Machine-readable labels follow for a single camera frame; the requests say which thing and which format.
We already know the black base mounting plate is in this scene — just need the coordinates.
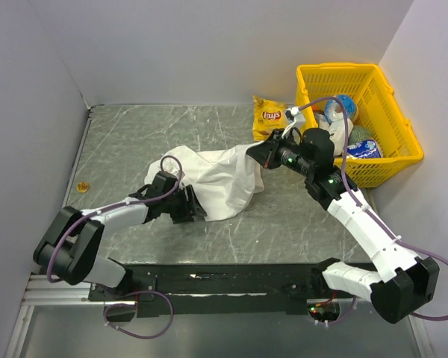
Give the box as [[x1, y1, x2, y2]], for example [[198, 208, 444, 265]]
[[88, 263, 333, 318]]

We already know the blue white snack packet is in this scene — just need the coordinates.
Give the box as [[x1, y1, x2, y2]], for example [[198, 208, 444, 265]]
[[346, 139, 383, 159]]

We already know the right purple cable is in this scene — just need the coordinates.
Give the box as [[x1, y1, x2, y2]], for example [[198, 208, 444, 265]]
[[298, 95, 448, 325]]

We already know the white plastic bottle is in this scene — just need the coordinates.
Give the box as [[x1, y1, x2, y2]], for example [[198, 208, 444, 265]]
[[320, 119, 353, 157]]

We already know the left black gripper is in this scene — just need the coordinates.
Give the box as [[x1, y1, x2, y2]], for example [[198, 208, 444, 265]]
[[161, 184, 206, 224]]

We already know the green round melon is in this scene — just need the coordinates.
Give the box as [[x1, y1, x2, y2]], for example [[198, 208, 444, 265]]
[[348, 125, 372, 145]]

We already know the yellow Lays chips bag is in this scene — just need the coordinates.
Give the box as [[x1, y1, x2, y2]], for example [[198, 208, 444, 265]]
[[252, 95, 288, 141]]

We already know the yellow plastic basket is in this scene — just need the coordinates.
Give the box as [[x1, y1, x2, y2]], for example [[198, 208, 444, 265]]
[[295, 63, 423, 188]]

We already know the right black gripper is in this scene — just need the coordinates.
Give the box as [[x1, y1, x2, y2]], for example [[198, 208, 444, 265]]
[[247, 128, 314, 178]]

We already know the white t-shirt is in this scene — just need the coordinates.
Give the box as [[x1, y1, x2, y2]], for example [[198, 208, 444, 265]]
[[143, 142, 266, 223]]

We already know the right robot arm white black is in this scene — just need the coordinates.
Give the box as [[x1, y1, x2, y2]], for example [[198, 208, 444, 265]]
[[246, 128, 439, 324]]

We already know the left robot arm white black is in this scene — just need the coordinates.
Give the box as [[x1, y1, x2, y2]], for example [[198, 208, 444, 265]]
[[33, 171, 207, 300]]

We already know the blue white tape roll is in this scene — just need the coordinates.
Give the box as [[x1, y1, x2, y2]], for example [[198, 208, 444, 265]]
[[324, 94, 358, 124]]

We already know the aluminium frame rail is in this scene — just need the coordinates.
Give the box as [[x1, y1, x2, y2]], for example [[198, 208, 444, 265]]
[[21, 274, 96, 307]]

